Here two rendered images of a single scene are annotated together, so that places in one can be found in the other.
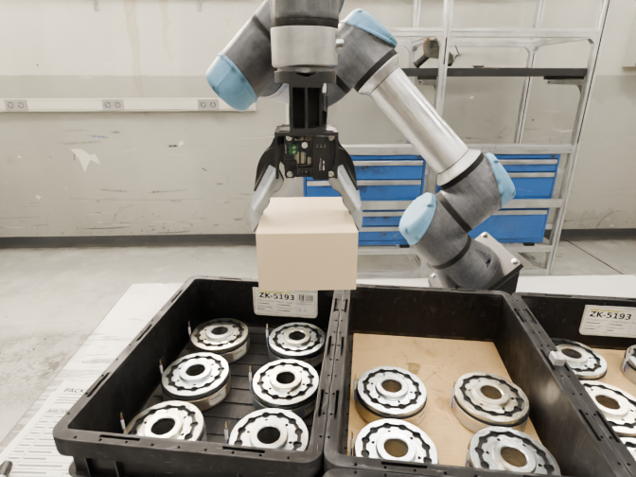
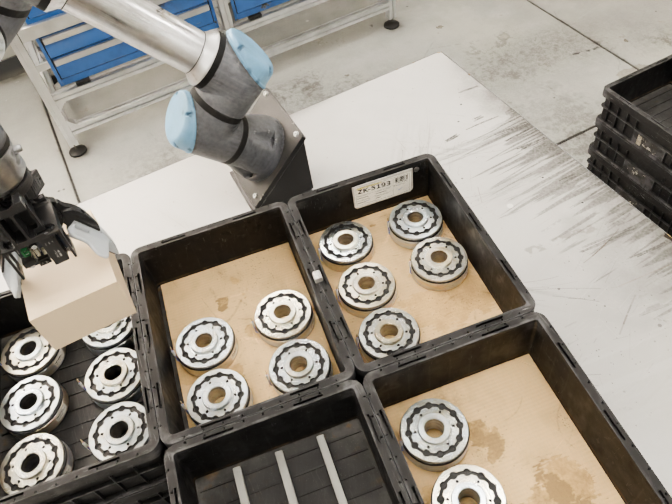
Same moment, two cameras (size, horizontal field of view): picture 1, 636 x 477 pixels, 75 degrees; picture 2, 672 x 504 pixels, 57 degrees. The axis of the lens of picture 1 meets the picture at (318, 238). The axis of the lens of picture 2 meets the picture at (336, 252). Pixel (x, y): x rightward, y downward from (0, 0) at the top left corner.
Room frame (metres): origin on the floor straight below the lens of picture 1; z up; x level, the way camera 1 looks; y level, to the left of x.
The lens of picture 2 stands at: (-0.16, -0.17, 1.76)
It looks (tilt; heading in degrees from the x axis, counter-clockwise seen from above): 50 degrees down; 343
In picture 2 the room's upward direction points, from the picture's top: 10 degrees counter-clockwise
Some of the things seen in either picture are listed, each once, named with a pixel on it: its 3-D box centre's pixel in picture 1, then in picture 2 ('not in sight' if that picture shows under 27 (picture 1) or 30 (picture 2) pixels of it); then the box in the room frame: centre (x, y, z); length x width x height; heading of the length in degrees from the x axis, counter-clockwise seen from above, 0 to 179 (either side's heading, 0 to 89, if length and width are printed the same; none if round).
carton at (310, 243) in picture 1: (306, 238); (73, 277); (0.53, 0.02, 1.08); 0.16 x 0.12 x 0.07; 2
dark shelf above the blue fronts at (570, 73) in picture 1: (470, 74); not in sight; (2.66, -0.91, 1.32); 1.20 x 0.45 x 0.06; 92
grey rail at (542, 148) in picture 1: (432, 149); not in sight; (2.45, -0.67, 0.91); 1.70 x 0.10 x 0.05; 92
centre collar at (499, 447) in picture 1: (513, 457); (298, 364); (0.37, -0.24, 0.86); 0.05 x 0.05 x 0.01
